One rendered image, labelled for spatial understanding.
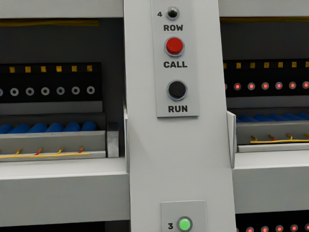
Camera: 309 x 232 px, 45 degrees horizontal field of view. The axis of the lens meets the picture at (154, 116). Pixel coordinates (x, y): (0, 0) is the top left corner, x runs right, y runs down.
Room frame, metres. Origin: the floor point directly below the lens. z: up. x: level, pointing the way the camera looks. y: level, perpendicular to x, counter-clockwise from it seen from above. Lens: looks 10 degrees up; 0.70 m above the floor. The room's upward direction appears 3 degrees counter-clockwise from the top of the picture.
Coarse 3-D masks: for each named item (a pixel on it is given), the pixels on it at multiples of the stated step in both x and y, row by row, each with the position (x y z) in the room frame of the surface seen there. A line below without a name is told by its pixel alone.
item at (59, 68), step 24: (0, 72) 0.47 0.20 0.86; (24, 72) 0.48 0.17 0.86; (48, 72) 0.48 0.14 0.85; (72, 72) 0.48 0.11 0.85; (96, 72) 0.49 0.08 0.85; (0, 96) 0.49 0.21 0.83; (24, 96) 0.49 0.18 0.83; (48, 96) 0.49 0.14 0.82; (72, 96) 0.50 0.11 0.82; (96, 96) 0.50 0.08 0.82
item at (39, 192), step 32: (64, 160) 0.37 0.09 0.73; (96, 160) 0.37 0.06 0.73; (128, 160) 0.33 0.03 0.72; (0, 192) 0.33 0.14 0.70; (32, 192) 0.33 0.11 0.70; (64, 192) 0.34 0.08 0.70; (96, 192) 0.34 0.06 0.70; (128, 192) 0.34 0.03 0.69; (0, 224) 0.34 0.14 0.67; (32, 224) 0.34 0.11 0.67
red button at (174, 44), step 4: (168, 40) 0.33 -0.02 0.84; (172, 40) 0.33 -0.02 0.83; (176, 40) 0.33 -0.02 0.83; (180, 40) 0.34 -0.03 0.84; (168, 44) 0.33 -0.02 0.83; (172, 44) 0.33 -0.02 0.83; (176, 44) 0.33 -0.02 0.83; (180, 44) 0.33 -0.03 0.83; (168, 48) 0.33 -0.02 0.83; (172, 48) 0.33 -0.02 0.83; (176, 48) 0.33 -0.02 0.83; (180, 48) 0.33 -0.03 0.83; (172, 52) 0.33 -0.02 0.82; (176, 52) 0.33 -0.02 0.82
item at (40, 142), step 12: (60, 132) 0.39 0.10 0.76; (72, 132) 0.39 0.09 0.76; (84, 132) 0.39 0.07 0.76; (96, 132) 0.39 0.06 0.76; (0, 144) 0.37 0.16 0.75; (12, 144) 0.37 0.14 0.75; (24, 144) 0.37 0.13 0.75; (36, 144) 0.37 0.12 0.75; (48, 144) 0.38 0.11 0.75; (60, 144) 0.38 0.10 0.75; (72, 144) 0.38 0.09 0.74; (84, 144) 0.38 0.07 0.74; (96, 144) 0.38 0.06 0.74; (12, 156) 0.36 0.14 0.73; (24, 156) 0.36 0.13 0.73; (36, 156) 0.36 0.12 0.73; (48, 156) 0.36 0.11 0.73
